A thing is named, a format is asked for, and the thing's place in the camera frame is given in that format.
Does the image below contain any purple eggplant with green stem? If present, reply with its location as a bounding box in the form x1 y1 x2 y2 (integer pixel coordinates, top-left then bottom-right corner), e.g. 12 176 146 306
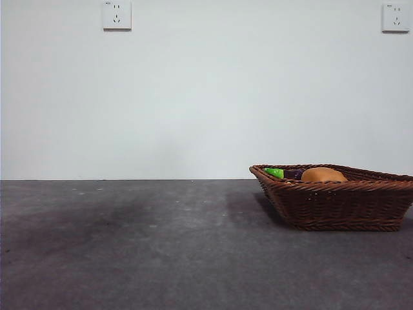
263 167 306 181

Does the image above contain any brown potato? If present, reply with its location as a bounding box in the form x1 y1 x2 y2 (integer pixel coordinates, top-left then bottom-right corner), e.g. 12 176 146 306
301 167 348 183

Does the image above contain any brown wicker basket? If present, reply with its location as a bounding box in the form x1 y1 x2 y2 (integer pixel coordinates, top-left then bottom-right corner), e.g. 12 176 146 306
248 163 413 232

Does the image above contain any white wall socket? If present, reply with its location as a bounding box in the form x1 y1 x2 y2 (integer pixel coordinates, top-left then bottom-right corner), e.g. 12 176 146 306
381 3 410 33
103 0 132 32

